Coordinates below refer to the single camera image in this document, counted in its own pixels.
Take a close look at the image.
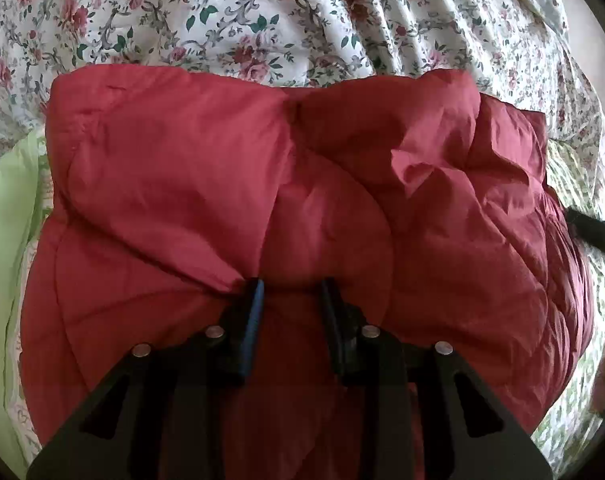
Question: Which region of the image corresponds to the red quilted puffer jacket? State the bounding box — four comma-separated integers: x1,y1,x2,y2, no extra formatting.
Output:
20,65,594,479

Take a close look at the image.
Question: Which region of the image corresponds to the green white patterned quilt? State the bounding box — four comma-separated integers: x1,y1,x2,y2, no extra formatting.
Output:
0,128,605,479

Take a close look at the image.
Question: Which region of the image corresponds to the floral rose bedsheet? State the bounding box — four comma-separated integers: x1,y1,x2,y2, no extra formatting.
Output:
0,0,605,211

